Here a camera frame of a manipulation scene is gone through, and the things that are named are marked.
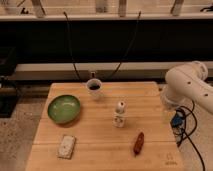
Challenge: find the black hanging cable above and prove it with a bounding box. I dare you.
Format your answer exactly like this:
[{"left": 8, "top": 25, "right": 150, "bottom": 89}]
[{"left": 62, "top": 10, "right": 142, "bottom": 82}]

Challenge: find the white cup with dark liquid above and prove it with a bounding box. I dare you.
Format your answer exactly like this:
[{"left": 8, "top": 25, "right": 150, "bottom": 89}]
[{"left": 86, "top": 78, "right": 102, "bottom": 100}]

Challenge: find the green bowl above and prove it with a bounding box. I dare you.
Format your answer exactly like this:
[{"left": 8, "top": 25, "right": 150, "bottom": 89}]
[{"left": 47, "top": 95, "right": 81, "bottom": 124}]

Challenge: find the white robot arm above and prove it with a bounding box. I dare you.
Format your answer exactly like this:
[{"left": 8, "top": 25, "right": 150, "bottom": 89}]
[{"left": 161, "top": 61, "right": 213, "bottom": 115}]

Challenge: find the white sponge block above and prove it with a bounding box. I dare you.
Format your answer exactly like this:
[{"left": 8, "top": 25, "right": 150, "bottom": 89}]
[{"left": 57, "top": 135, "right": 76, "bottom": 159}]

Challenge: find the black cable by robot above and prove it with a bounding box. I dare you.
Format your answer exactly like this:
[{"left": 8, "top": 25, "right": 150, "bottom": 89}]
[{"left": 173, "top": 99, "right": 207, "bottom": 171}]

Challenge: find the blue connector box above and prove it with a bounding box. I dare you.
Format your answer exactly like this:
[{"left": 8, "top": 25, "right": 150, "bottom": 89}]
[{"left": 170, "top": 113, "right": 184, "bottom": 128}]

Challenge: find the black object at left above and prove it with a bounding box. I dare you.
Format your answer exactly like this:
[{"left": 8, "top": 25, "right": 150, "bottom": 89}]
[{"left": 0, "top": 46, "right": 21, "bottom": 118}]

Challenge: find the red-brown sausage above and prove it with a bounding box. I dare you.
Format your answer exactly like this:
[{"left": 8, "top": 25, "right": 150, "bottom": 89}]
[{"left": 133, "top": 132, "right": 144, "bottom": 155}]

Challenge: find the small white bottle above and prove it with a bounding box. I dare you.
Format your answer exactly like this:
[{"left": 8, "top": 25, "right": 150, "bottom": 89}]
[{"left": 113, "top": 101, "right": 125, "bottom": 128}]

